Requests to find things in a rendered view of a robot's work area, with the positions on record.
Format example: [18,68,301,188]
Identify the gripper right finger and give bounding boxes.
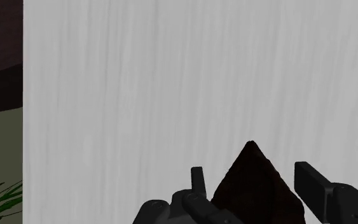
[294,161,358,224]

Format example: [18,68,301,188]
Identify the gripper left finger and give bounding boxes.
[132,166,245,224]

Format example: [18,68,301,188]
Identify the dark brown pointed object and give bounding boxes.
[210,140,307,224]

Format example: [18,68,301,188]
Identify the white wooden table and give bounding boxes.
[22,0,358,224]

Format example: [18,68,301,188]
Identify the green leafy plant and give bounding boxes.
[0,180,23,224]

